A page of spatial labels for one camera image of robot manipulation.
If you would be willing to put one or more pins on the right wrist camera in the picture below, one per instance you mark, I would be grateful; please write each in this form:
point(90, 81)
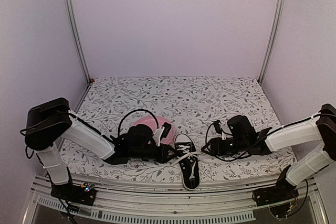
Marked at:
point(218, 128)

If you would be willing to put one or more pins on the right aluminium frame post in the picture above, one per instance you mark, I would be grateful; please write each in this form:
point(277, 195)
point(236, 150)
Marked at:
point(271, 41)

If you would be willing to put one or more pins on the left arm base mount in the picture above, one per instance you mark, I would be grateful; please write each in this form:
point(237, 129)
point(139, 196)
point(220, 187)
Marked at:
point(83, 194)

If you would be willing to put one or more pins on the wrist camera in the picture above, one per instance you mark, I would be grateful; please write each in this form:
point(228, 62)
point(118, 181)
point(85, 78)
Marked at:
point(218, 128)
point(163, 134)

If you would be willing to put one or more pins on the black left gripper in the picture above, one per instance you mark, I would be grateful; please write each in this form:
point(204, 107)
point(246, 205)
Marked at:
point(161, 157)

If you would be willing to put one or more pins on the left aluminium frame post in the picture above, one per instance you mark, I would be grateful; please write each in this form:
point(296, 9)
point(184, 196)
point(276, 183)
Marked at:
point(76, 38)

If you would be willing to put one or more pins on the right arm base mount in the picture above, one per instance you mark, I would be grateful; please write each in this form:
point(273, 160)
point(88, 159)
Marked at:
point(274, 194)

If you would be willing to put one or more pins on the aluminium front rail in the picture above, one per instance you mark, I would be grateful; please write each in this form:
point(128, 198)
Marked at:
point(122, 201)

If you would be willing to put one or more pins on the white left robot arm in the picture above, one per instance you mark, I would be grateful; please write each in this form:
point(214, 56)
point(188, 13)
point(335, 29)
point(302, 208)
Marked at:
point(55, 120)

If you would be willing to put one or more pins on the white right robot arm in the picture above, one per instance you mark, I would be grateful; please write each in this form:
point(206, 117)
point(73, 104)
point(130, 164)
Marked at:
point(318, 127)

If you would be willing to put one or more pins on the black white canvas sneaker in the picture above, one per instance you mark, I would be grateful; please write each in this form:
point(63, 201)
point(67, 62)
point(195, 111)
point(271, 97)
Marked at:
point(187, 159)

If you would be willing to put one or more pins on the floral patterned table mat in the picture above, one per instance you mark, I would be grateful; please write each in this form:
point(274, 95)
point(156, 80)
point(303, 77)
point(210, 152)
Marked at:
point(190, 104)

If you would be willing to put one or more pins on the aluminium frame post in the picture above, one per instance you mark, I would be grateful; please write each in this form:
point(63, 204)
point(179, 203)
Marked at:
point(271, 41)
point(76, 38)

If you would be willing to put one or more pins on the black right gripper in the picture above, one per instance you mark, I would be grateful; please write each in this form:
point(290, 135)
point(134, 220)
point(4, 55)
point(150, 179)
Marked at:
point(219, 150)

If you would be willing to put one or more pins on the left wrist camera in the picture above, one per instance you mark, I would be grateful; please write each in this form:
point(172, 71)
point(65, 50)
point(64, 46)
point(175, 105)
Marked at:
point(163, 134)

